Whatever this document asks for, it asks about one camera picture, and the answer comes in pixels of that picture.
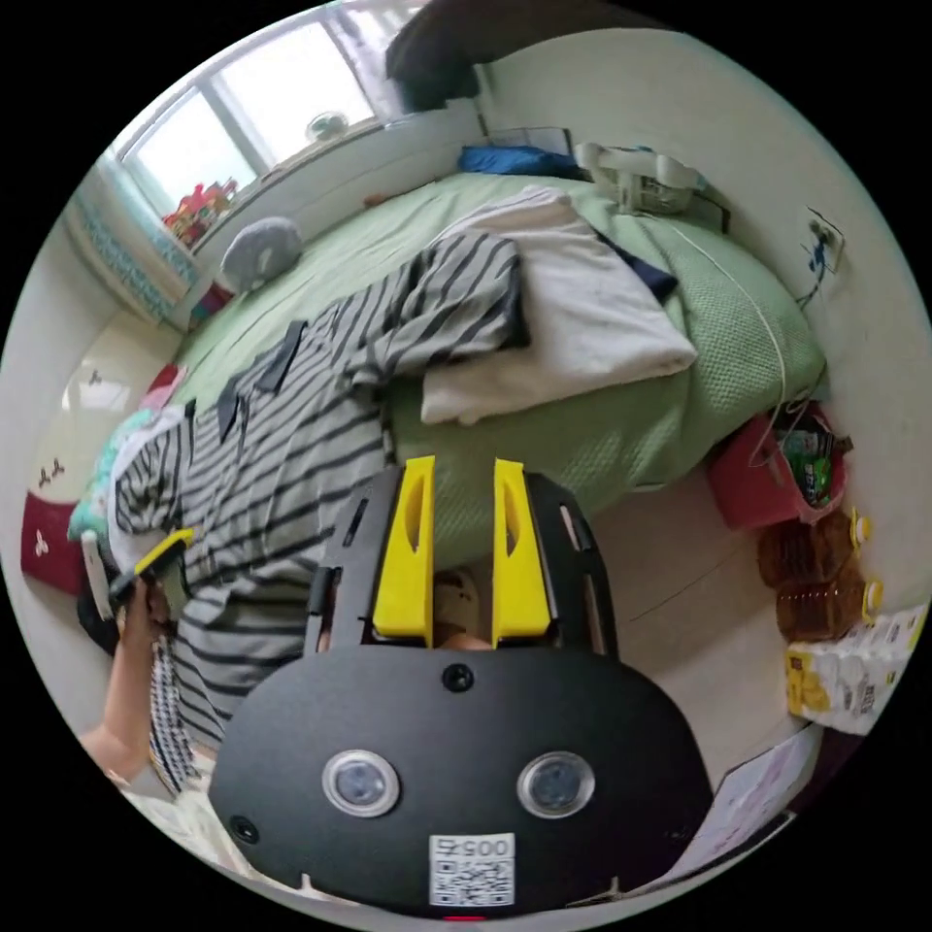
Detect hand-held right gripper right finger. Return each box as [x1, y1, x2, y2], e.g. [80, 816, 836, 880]
[493, 458, 560, 649]

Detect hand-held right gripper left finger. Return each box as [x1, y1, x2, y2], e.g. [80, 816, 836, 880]
[373, 455, 437, 636]

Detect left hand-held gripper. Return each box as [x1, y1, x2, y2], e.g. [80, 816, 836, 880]
[75, 529, 197, 658]

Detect striped polo shirt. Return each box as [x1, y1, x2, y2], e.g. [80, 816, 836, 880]
[109, 232, 533, 751]

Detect person's left forearm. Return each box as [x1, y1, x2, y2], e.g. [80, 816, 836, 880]
[78, 648, 158, 786]

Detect person's left hand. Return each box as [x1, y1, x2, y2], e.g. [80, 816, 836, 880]
[119, 581, 175, 660]

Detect teal patterned cloth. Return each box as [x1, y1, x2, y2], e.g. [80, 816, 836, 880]
[66, 406, 192, 544]

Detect dark red cushion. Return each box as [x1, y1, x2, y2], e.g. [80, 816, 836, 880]
[19, 488, 87, 598]

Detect person's body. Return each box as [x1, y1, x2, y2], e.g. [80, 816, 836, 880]
[130, 570, 483, 875]

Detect bed with green quilt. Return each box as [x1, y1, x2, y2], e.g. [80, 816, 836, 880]
[171, 168, 828, 577]

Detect red bag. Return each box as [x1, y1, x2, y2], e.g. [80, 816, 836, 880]
[706, 400, 854, 531]

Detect pile of clothes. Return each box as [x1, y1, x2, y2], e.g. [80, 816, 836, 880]
[420, 183, 700, 427]

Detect amber oil bottle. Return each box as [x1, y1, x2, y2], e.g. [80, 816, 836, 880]
[774, 564, 886, 644]
[756, 509, 874, 587]

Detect teal patterned curtain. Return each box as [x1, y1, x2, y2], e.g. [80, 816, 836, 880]
[69, 163, 202, 329]

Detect grey round pillow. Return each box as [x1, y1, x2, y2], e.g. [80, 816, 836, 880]
[220, 216, 305, 294]

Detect colourful toys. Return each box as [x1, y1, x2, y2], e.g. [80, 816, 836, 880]
[161, 177, 242, 242]

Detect yellow white tissue pack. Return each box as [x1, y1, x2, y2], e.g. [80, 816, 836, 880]
[784, 604, 932, 735]

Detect white plastic basket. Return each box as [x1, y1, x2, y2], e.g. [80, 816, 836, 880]
[573, 142, 709, 217]

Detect blue rolled blanket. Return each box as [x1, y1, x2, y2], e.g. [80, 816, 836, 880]
[458, 144, 583, 182]

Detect window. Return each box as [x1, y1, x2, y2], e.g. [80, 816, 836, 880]
[109, 17, 380, 223]

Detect white cable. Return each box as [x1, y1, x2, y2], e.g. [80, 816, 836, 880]
[658, 215, 810, 467]

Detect wall socket with plugs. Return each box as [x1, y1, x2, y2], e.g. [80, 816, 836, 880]
[800, 206, 846, 278]

